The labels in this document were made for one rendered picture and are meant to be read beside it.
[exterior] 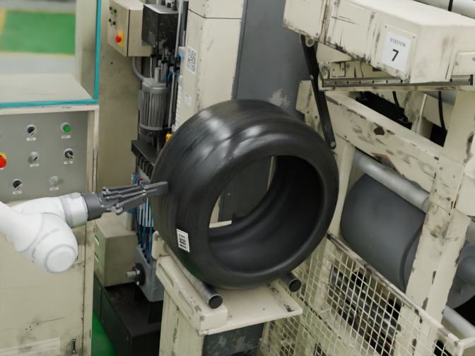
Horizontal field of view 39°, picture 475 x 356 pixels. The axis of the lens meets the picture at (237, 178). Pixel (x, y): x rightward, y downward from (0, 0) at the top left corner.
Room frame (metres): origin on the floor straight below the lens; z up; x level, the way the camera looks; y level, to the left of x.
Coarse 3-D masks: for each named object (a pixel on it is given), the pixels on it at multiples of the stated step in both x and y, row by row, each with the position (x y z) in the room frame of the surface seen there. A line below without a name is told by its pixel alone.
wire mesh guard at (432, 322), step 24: (336, 240) 1.95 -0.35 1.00; (360, 264) 1.83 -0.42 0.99; (312, 288) 2.02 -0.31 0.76; (360, 288) 1.82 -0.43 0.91; (312, 312) 2.00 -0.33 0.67; (336, 312) 1.89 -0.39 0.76; (384, 312) 1.71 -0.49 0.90; (408, 312) 1.64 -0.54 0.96; (264, 336) 2.22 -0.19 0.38; (288, 336) 2.09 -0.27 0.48; (336, 336) 1.87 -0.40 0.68; (360, 336) 1.78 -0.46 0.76
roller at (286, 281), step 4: (284, 276) 1.82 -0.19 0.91; (288, 276) 1.82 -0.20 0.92; (292, 276) 1.82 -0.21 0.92; (284, 280) 1.81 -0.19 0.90; (288, 280) 1.80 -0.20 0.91; (292, 280) 1.80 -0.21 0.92; (296, 280) 1.80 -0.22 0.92; (284, 284) 1.81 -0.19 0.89; (288, 284) 1.79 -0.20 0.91; (292, 284) 1.79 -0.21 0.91; (296, 284) 1.79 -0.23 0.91; (300, 284) 1.80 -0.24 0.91; (288, 288) 1.79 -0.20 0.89; (292, 288) 1.79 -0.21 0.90; (296, 288) 1.80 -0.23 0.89
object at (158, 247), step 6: (216, 222) 2.06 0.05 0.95; (222, 222) 2.06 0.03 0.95; (228, 222) 2.07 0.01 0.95; (156, 234) 1.93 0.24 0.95; (156, 240) 1.92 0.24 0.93; (162, 240) 1.93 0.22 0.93; (156, 246) 1.92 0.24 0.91; (162, 246) 1.93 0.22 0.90; (156, 252) 1.92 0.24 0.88; (162, 252) 1.93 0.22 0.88; (156, 258) 1.92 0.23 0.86
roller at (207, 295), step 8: (168, 248) 1.92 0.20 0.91; (184, 272) 1.80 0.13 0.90; (192, 280) 1.75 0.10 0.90; (200, 280) 1.73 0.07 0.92; (200, 288) 1.70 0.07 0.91; (208, 288) 1.69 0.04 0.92; (208, 296) 1.66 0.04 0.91; (216, 296) 1.65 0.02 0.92; (208, 304) 1.65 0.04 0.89; (216, 304) 1.65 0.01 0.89
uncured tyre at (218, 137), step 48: (192, 144) 1.73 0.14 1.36; (240, 144) 1.68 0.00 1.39; (288, 144) 1.74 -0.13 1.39; (192, 192) 1.62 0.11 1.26; (288, 192) 2.06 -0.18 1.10; (336, 192) 1.85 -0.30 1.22; (192, 240) 1.61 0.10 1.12; (240, 240) 1.98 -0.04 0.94; (288, 240) 1.94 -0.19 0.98; (240, 288) 1.72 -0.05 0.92
